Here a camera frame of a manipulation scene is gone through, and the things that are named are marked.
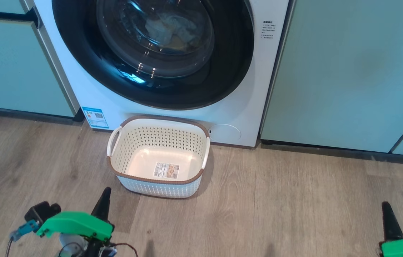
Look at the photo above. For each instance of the white front-load washing machine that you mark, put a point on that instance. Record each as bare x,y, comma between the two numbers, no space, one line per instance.
244,89

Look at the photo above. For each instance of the teal cabinet with black groove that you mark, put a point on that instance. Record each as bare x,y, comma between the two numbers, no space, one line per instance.
8,64

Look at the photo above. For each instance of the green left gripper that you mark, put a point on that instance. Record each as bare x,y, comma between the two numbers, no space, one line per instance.
76,223

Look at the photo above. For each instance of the basket product label sticker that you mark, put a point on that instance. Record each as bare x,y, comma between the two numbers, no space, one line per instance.
166,170

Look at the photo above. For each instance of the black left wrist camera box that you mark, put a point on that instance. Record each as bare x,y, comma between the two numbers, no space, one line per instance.
42,211

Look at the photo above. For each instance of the small black text label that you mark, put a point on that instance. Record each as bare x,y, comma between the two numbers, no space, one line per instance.
269,29

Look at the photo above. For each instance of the cream bear print garment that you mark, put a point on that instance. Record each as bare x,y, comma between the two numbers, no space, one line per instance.
169,30

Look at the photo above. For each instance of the blue energy label sticker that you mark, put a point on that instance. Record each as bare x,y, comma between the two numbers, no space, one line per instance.
95,117

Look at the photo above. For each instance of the black round glass washer door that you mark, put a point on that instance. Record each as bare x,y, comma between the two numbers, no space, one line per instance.
80,53

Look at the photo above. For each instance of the round white filter cover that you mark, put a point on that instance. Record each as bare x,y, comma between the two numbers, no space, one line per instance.
224,132

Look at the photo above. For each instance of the cream basket with brown rim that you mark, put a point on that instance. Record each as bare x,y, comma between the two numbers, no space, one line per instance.
158,189

